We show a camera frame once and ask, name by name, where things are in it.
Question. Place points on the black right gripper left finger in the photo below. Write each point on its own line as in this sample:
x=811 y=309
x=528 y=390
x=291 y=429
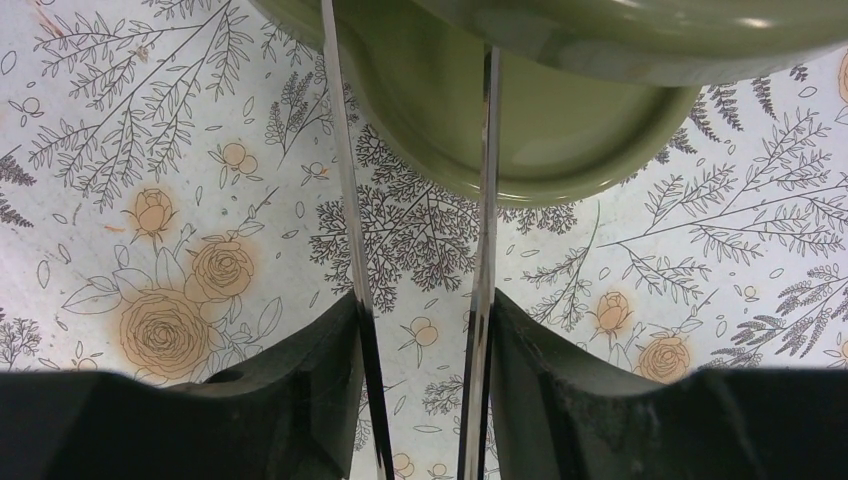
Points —
x=289 y=412

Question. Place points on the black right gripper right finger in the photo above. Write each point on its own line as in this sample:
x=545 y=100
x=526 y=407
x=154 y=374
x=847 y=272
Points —
x=560 y=412

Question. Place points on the green three-tier stand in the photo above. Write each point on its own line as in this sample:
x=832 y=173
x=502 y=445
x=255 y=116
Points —
x=590 y=90

